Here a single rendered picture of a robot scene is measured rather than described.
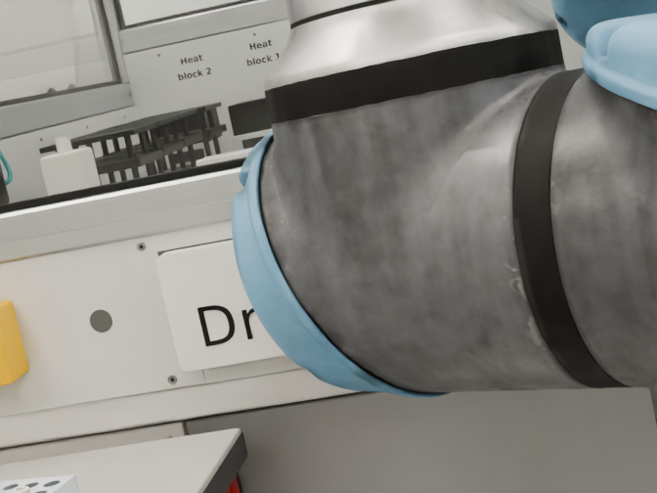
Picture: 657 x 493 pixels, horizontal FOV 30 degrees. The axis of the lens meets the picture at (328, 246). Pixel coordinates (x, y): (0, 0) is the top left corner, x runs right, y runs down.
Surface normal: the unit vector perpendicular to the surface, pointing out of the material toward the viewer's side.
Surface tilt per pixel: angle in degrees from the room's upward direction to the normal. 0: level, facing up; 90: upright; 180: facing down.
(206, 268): 90
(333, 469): 90
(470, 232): 73
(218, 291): 90
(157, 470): 0
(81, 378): 90
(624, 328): 114
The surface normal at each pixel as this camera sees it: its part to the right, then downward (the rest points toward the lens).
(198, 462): -0.20, -0.97
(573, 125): -0.56, -0.51
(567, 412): -0.15, 0.19
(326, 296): -0.56, 0.32
